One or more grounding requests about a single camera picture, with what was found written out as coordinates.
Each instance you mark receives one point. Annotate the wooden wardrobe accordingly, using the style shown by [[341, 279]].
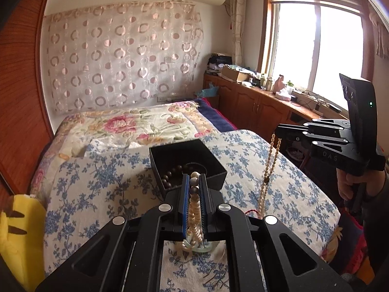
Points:
[[21, 97]]

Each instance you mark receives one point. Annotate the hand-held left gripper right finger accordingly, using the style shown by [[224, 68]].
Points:
[[203, 206]]

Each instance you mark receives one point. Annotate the wooden side cabinet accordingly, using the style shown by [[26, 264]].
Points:
[[258, 106]]

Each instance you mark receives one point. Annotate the pink figurine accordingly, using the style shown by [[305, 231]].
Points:
[[279, 82]]

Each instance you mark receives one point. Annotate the circle patterned wall curtain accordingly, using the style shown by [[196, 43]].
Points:
[[121, 54]]

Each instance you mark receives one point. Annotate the cardboard box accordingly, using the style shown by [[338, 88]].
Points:
[[232, 73]]

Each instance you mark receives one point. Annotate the flat black device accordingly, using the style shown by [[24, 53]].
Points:
[[334, 107]]

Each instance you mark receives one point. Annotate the person's right forearm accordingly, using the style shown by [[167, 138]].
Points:
[[376, 234]]

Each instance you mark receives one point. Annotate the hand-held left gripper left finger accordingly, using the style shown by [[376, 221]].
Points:
[[184, 206]]

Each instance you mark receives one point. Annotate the black jewelry box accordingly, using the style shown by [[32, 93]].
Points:
[[182, 155]]

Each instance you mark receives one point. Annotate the yellow plush toy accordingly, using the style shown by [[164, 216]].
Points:
[[21, 243]]

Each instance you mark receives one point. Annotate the pink tissue pack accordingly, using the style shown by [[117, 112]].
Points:
[[283, 95]]

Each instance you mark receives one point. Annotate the blue plastic bag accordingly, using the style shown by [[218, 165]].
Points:
[[209, 92]]

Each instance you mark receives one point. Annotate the person's right hand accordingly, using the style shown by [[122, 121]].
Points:
[[345, 188]]

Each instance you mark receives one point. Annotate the dark clutter pile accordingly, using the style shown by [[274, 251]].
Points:
[[218, 62]]

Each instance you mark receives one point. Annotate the navy blanket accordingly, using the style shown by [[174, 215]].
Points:
[[218, 118]]

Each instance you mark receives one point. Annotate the wall socket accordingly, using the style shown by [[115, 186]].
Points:
[[163, 99]]

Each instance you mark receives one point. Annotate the white jar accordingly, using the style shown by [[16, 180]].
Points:
[[269, 83], [263, 80]]

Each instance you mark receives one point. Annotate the wooden framed window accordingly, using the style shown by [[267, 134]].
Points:
[[304, 45]]

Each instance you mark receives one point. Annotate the pink floral quilt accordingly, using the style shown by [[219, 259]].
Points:
[[136, 124]]

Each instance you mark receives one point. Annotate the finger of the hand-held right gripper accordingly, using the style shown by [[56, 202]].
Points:
[[325, 138], [291, 129]]

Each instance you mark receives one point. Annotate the pale green jade bangle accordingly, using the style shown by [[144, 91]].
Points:
[[209, 247]]

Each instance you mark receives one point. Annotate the cream window curtain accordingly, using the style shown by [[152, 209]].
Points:
[[237, 21], [381, 36]]

